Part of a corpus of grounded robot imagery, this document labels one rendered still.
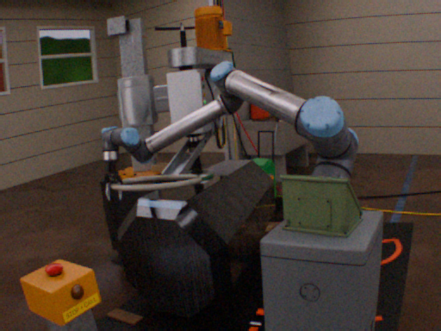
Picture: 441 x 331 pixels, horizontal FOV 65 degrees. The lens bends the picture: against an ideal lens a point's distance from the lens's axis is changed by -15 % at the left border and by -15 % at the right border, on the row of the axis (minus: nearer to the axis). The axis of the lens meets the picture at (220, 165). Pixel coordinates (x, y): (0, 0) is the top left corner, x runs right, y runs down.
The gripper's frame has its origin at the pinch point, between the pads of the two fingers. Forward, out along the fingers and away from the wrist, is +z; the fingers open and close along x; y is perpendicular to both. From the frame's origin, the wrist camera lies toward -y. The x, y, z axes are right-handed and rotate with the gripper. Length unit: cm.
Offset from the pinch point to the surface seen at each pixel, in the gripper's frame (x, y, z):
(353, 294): 77, 105, 26
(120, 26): 7, -100, -120
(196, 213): 43.6, 1.1, 11.9
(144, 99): 26, -105, -59
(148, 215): 18.2, -11.7, 13.2
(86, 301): -5, 137, -1
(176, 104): 43, -47, -49
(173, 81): 42, -46, -65
